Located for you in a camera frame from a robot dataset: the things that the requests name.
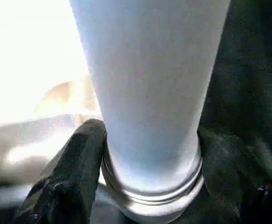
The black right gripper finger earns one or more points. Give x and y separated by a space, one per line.
66 182

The white plastic table top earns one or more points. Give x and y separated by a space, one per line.
33 93

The white plastic table leg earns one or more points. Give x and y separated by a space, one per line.
149 93

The black plastic mat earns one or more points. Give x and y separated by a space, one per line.
247 93

